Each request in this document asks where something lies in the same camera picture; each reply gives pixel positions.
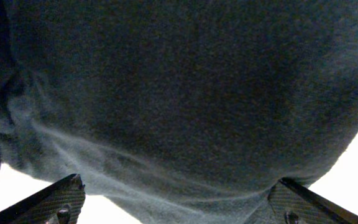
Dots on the dark green t-shirt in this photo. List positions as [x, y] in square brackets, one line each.
[179, 111]

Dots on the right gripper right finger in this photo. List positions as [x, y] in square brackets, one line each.
[292, 203]

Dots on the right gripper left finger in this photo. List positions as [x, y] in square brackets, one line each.
[59, 203]

